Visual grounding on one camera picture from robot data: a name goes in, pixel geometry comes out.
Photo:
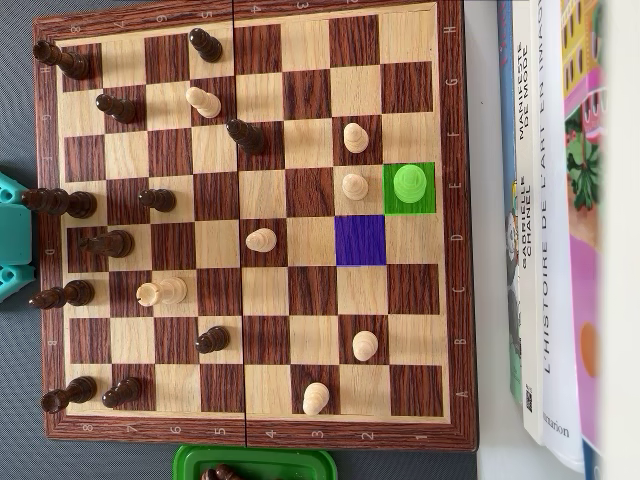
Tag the dark wooden knight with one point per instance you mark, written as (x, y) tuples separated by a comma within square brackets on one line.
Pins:
[(112, 243)]

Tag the pale wooden pawn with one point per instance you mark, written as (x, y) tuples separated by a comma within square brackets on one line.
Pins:
[(365, 346), (356, 139), (355, 187), (316, 399), (204, 102), (261, 240)]

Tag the wooden folding chessboard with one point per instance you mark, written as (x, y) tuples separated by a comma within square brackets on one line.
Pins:
[(265, 195)]

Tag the dark wooden pawn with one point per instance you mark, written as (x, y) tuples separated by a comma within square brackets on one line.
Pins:
[(159, 200), (212, 340), (206, 46), (246, 136), (122, 392), (117, 108)]

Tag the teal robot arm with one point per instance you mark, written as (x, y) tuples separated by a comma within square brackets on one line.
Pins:
[(15, 235)]

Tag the dark captured chess piece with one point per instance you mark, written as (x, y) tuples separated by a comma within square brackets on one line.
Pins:
[(220, 473)]

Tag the dark wooden rook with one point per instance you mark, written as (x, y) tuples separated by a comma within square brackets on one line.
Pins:
[(70, 394), (70, 61)]

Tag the moved light pawn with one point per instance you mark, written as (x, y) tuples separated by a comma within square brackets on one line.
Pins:
[(410, 184)]

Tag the pale wooden rook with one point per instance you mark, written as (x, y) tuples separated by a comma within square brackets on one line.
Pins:
[(162, 292)]

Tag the green plastic container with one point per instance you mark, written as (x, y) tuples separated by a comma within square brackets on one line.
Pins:
[(300, 462)]

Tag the white art history book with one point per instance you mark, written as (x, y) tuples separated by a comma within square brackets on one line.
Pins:
[(562, 300)]

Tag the pink colourful illustrated book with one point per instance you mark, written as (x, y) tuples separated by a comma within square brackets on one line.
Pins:
[(585, 280)]

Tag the dark wooden king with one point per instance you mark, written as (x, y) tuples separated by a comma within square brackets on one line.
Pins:
[(60, 202)]

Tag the white Gabrielle Chanel book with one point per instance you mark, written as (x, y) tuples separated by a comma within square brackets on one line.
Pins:
[(532, 325)]

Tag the thin blue illustrated book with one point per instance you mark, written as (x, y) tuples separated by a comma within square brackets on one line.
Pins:
[(506, 125)]

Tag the dark wooden bishop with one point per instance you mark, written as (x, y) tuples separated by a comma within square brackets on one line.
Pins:
[(67, 294)]

